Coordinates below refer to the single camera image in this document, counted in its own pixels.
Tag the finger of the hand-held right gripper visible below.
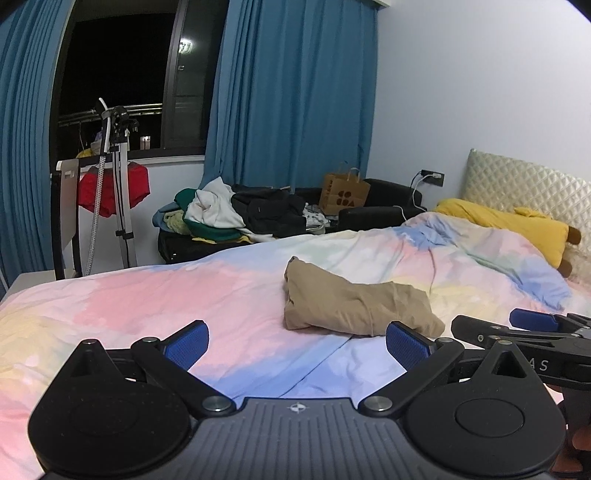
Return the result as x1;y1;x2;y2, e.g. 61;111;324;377
509;308;591;332
451;314;583;352

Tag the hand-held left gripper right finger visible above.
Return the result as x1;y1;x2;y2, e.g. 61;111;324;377
358;322;543;414

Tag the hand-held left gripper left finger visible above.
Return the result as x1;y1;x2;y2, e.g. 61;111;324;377
58;320;237;414

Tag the tan printed t-shirt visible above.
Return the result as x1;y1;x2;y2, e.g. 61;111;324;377
283;256;447;339

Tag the pile of clothes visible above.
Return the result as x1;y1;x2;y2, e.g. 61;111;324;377
173;188;256;243

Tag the person's right hand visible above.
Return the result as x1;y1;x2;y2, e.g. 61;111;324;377
554;418;591;476

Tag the pastel bed blanket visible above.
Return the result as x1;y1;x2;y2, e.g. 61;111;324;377
0;211;591;479

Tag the yellow plush pillow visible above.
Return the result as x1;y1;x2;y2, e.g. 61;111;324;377
434;198;584;278

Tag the yellow-green towel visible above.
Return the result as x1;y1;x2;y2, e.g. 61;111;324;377
164;210;195;236

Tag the light blue garment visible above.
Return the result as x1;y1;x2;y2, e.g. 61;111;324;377
153;208;185;230

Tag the cream quilted headboard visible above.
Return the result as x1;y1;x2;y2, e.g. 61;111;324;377
461;148;591;254

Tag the white sweatshirt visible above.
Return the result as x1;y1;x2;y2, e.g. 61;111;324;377
185;177;248;230

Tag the black sofa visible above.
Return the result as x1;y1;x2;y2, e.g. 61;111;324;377
158;178;424;265

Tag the white patterned cloth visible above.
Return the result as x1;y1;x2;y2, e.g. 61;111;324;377
302;205;334;232

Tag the black jacket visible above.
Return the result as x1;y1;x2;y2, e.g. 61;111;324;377
230;184;308;239

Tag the silver garment steamer pole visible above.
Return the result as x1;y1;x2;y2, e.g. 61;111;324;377
110;106;139;268

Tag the brown paper bag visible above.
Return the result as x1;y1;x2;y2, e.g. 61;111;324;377
318;162;372;216

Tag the red garment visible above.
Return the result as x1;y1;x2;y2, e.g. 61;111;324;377
77;162;151;219

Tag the white mattress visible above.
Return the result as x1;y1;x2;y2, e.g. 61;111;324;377
0;271;64;306

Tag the grey chair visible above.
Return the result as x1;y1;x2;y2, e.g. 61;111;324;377
50;158;86;281

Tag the balcony railing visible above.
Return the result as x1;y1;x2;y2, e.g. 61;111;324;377
58;103;164;128

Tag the blue curtain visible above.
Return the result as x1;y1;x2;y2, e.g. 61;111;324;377
205;0;380;193
0;0;80;288

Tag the dark window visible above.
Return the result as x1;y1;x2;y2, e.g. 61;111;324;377
58;0;230;160

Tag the white charger cable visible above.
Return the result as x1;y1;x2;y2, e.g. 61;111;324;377
399;172;433;223

